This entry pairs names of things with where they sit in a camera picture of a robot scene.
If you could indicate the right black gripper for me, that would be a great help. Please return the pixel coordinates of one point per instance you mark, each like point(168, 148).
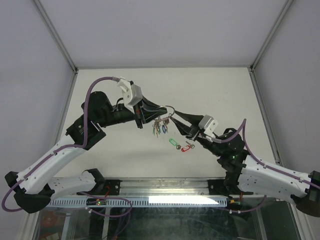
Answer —
point(186, 130)

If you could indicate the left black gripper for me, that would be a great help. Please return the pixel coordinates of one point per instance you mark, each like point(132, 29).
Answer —
point(146, 111)

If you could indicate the large keyring with keys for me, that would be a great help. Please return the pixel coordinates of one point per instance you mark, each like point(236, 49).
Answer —
point(160, 125)

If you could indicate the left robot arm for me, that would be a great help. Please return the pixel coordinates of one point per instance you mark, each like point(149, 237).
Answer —
point(35, 187)

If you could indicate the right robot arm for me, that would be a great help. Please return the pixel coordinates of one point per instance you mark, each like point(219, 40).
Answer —
point(247, 173)

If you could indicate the red tag with keys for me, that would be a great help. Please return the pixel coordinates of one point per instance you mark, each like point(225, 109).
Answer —
point(185, 148)

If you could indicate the green key tag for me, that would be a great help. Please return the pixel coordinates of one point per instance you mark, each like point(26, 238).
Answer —
point(173, 142)

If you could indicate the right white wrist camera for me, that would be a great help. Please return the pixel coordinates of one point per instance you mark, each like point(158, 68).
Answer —
point(208, 124)

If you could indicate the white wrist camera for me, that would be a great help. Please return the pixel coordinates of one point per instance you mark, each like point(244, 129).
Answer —
point(131, 93)
point(208, 124)

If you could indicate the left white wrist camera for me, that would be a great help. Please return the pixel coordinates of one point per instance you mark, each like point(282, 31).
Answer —
point(131, 93)

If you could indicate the aluminium mounting rail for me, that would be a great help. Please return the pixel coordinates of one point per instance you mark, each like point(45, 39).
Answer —
point(162, 186)

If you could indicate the white slotted cable duct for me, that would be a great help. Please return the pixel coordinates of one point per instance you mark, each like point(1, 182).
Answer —
point(140, 202)

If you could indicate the left aluminium frame post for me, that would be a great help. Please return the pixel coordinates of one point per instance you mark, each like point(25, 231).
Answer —
point(54, 34)

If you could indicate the aluminium frame post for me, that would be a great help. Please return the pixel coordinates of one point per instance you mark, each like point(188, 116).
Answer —
point(54, 34)
point(272, 33)

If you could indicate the right aluminium frame post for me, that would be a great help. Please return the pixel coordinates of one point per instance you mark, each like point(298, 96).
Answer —
point(272, 33)

